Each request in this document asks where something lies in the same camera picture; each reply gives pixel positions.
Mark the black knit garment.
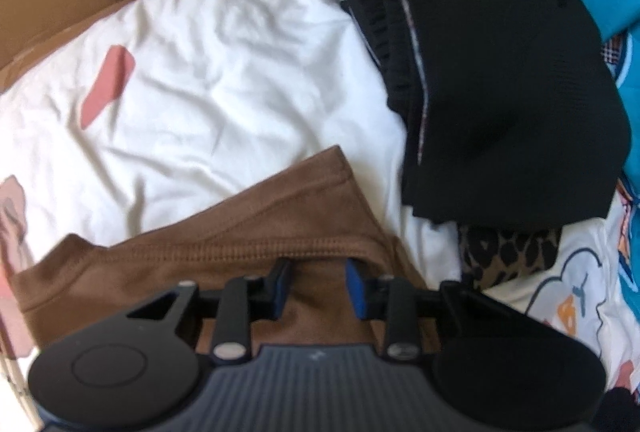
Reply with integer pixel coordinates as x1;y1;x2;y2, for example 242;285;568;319
377;0;632;230

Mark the teal printed blanket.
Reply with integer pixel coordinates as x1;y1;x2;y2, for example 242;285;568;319
572;0;640;308

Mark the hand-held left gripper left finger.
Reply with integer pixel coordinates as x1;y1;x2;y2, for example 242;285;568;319
122;259;294;363

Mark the leopard print cloth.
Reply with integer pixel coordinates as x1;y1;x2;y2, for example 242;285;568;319
457;224;563;290

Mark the brown printed t-shirt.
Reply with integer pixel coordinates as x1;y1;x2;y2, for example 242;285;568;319
10;144;428;358

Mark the black garment with patterned trim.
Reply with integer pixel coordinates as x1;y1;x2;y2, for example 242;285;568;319
327;0;431;165

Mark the bear print bed sheet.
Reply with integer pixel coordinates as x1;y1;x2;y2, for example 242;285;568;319
0;0;640;393

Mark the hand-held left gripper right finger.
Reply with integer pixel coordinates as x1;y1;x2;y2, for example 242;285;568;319
345;259;506;360

